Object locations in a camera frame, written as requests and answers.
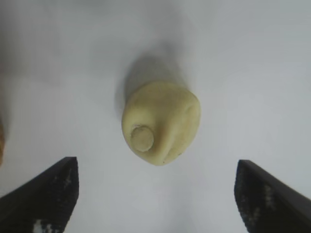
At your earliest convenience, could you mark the tan woven wicker basket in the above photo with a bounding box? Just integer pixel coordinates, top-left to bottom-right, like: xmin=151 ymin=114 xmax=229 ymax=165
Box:
xmin=0 ymin=118 xmax=6 ymax=168

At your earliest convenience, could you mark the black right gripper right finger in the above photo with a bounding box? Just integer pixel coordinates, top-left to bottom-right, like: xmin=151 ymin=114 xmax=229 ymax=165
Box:
xmin=234 ymin=159 xmax=311 ymax=233

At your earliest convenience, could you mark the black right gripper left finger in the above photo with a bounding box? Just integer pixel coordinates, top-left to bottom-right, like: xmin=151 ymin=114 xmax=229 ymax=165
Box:
xmin=0 ymin=156 xmax=80 ymax=233

